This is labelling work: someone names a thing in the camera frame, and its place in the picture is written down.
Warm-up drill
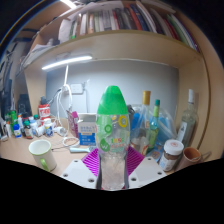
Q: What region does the clear bottle with green cap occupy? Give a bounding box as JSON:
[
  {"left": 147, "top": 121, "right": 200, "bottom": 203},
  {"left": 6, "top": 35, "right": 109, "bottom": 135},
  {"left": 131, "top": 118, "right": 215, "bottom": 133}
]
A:
[{"left": 95, "top": 85, "right": 131, "bottom": 191}]

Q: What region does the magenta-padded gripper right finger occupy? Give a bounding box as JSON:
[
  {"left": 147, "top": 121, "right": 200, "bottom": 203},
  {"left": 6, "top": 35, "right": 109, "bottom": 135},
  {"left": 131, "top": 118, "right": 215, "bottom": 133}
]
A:
[{"left": 124, "top": 146, "right": 167, "bottom": 189}]

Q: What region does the brown cup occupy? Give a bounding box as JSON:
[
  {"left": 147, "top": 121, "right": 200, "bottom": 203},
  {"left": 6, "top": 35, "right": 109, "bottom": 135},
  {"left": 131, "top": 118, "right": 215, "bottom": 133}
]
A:
[{"left": 175, "top": 147, "right": 203, "bottom": 172}]

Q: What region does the group of small bottles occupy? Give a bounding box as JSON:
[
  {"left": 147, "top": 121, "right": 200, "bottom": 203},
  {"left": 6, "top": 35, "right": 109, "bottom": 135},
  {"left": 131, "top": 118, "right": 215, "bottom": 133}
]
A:
[{"left": 3, "top": 109, "right": 58, "bottom": 139}]

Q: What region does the wooden shelf unit with books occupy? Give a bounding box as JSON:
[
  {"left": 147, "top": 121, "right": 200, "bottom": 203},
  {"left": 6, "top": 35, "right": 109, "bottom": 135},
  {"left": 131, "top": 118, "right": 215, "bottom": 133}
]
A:
[{"left": 23, "top": 0, "right": 205, "bottom": 69}]

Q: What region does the glass bottle with yellow cap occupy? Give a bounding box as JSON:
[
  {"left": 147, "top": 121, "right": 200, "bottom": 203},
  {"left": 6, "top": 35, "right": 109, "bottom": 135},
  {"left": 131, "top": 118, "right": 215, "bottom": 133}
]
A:
[{"left": 130, "top": 90, "right": 152, "bottom": 156}]

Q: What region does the white LED light bar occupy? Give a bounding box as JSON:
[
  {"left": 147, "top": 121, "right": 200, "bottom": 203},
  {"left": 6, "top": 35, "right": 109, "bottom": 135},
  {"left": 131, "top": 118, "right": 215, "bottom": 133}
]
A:
[{"left": 41, "top": 54, "right": 94, "bottom": 71}]

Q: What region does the brown jar with white lid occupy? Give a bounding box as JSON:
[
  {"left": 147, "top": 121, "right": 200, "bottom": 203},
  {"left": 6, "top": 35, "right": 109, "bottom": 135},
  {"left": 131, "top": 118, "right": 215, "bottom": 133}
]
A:
[{"left": 159, "top": 139, "right": 185, "bottom": 173}]

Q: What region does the clear bottle with white cap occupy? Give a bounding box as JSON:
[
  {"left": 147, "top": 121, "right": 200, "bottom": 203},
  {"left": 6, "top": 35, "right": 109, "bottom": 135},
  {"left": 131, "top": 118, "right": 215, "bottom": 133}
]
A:
[{"left": 176, "top": 88, "right": 198, "bottom": 148}]

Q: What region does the slim green glass bottle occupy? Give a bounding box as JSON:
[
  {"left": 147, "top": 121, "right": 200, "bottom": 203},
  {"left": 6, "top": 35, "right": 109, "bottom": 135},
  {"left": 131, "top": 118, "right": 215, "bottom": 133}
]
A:
[{"left": 148, "top": 99, "right": 161, "bottom": 151}]

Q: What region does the white flat brush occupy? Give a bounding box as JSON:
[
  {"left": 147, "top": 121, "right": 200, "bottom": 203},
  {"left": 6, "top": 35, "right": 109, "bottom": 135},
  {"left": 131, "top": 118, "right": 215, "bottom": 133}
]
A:
[{"left": 69, "top": 146, "right": 91, "bottom": 154}]

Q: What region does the blue plastic bag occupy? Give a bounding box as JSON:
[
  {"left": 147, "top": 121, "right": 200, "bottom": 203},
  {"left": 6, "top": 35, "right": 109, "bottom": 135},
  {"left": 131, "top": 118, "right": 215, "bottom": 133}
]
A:
[{"left": 128, "top": 105, "right": 176, "bottom": 148}]

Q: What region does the white mug with green handle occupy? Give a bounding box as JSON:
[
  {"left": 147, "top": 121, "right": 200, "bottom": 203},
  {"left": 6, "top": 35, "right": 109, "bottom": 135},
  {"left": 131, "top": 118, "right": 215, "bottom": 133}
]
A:
[{"left": 28, "top": 139, "right": 58, "bottom": 173}]

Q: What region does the pink box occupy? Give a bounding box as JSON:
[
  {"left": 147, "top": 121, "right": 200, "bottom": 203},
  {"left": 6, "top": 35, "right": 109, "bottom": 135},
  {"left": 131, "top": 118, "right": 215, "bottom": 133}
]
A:
[{"left": 67, "top": 109, "right": 80, "bottom": 138}]

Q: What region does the blue and white carton box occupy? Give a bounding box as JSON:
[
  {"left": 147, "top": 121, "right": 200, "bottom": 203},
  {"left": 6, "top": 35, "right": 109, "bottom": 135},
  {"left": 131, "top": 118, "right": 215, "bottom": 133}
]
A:
[{"left": 77, "top": 113, "right": 98, "bottom": 147}]

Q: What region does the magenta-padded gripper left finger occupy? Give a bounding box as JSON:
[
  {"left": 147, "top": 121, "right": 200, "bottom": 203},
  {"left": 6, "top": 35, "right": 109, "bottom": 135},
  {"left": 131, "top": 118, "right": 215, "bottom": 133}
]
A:
[{"left": 60, "top": 148, "right": 101, "bottom": 190}]

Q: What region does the white wall socket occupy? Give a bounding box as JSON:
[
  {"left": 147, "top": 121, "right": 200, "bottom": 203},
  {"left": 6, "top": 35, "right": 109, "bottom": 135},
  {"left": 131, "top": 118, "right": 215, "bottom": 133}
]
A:
[{"left": 69, "top": 83, "right": 84, "bottom": 95}]

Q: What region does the white cable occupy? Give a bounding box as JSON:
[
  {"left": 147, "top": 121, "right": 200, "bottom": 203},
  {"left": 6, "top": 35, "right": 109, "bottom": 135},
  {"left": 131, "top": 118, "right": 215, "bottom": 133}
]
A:
[{"left": 53, "top": 64, "right": 82, "bottom": 148}]

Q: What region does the red and white canister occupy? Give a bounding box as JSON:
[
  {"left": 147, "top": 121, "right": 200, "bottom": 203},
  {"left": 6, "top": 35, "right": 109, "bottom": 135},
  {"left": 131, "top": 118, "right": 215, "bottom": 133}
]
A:
[{"left": 38, "top": 103, "right": 52, "bottom": 120}]

